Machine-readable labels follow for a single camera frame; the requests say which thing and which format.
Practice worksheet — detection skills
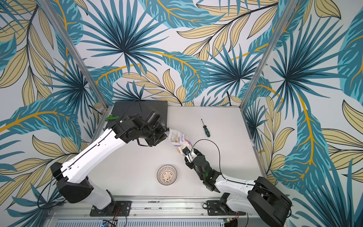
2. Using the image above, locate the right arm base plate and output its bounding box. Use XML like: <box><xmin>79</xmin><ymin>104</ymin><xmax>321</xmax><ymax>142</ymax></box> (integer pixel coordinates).
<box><xmin>202</xmin><ymin>200</ymin><xmax>246</xmax><ymax>216</ymax></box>

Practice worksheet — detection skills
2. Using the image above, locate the green plastic toy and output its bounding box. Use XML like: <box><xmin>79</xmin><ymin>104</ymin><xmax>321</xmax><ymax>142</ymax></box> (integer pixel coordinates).
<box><xmin>105</xmin><ymin>114</ymin><xmax>119</xmax><ymax>122</ymax></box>

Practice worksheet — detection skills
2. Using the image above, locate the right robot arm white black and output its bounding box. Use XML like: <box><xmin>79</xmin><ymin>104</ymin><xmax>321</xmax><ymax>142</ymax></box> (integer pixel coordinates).
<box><xmin>182</xmin><ymin>148</ymin><xmax>292</xmax><ymax>227</ymax></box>

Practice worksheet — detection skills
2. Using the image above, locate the grey network switch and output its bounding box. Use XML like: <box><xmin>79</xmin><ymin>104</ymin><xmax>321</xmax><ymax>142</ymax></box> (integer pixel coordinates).
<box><xmin>110</xmin><ymin>100</ymin><xmax>168</xmax><ymax>129</ymax></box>

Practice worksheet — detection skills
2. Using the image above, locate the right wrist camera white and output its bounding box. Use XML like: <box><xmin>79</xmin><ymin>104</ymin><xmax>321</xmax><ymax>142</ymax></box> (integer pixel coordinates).
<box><xmin>182</xmin><ymin>147</ymin><xmax>197</xmax><ymax>162</ymax></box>

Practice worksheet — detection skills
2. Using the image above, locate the aluminium frame post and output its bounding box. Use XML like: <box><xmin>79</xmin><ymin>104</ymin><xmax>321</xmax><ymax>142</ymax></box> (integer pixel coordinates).
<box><xmin>38</xmin><ymin>0</ymin><xmax>108</xmax><ymax>109</ymax></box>
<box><xmin>240</xmin><ymin>1</ymin><xmax>298</xmax><ymax>112</ymax></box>

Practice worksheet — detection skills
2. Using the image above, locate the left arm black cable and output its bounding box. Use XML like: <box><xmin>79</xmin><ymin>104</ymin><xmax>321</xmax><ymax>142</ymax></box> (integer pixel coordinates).
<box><xmin>36</xmin><ymin>100</ymin><xmax>142</xmax><ymax>210</ymax></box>

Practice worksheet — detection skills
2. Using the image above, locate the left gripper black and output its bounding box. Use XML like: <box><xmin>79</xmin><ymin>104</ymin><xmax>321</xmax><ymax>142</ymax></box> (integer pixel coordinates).
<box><xmin>140</xmin><ymin>120</ymin><xmax>169</xmax><ymax>147</ymax></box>

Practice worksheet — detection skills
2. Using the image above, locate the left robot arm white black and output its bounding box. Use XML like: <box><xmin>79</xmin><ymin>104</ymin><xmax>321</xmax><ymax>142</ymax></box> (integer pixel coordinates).
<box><xmin>51</xmin><ymin>111</ymin><xmax>167</xmax><ymax>216</ymax></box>

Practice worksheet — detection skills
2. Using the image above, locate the green handled screwdriver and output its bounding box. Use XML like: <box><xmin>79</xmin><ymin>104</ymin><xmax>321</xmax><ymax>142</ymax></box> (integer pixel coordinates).
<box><xmin>201</xmin><ymin>119</ymin><xmax>210</xmax><ymax>137</ymax></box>

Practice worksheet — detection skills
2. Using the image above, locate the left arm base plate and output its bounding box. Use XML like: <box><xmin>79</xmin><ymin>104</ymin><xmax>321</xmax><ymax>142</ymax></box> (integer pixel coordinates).
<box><xmin>90</xmin><ymin>201</ymin><xmax>132</xmax><ymax>217</ymax></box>

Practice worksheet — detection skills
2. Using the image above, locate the patterned breakfast bowl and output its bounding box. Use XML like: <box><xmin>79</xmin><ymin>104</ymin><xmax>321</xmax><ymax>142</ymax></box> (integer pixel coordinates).
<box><xmin>157</xmin><ymin>165</ymin><xmax>177</xmax><ymax>186</ymax></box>

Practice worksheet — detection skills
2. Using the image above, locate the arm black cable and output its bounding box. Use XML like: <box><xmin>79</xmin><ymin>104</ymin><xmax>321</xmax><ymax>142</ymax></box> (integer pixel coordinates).
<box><xmin>189</xmin><ymin>138</ymin><xmax>293</xmax><ymax>219</ymax></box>
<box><xmin>36</xmin><ymin>100</ymin><xmax>142</xmax><ymax>210</ymax></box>

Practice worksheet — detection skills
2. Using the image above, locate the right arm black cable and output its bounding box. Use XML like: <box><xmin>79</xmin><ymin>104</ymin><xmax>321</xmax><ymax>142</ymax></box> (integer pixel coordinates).
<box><xmin>189</xmin><ymin>138</ymin><xmax>293</xmax><ymax>219</ymax></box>

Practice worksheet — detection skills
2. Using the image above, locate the right aluminium frame post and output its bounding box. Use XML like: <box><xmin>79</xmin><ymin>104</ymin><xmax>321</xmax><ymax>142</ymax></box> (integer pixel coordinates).
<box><xmin>240</xmin><ymin>1</ymin><xmax>298</xmax><ymax>112</ymax></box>

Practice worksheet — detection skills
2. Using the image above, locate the oats bag white purple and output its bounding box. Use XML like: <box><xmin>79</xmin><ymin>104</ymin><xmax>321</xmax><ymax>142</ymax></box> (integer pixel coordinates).
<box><xmin>168</xmin><ymin>130</ymin><xmax>193</xmax><ymax>156</ymax></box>

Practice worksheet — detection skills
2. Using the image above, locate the aluminium front rail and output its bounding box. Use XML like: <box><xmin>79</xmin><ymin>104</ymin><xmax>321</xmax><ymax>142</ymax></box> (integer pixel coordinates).
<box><xmin>43</xmin><ymin>196</ymin><xmax>266</xmax><ymax>227</ymax></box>

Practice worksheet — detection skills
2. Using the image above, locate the left aluminium frame post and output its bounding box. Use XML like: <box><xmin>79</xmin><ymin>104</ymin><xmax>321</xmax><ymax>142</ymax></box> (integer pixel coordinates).
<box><xmin>38</xmin><ymin>0</ymin><xmax>108</xmax><ymax>109</ymax></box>

